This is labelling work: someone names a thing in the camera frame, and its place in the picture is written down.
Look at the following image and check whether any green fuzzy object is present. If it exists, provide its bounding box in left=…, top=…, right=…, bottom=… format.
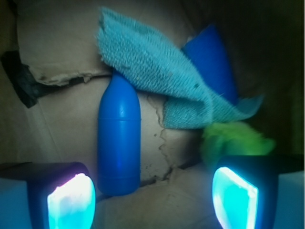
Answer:
left=200, top=122, right=276, bottom=170

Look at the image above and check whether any teal microfiber cloth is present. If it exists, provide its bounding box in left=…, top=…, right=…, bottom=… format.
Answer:
left=97, top=7, right=263, bottom=129

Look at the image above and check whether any blue plastic bottle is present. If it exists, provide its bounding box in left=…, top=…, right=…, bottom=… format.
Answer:
left=97, top=71, right=141, bottom=196

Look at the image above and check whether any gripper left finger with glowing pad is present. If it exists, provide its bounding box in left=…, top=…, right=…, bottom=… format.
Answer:
left=0, top=162, right=96, bottom=229

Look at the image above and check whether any brown paper bag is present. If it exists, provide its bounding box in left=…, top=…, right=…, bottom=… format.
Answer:
left=0, top=0, right=305, bottom=229

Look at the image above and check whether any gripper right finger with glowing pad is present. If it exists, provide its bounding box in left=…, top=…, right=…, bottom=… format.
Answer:
left=212, top=155, right=305, bottom=229

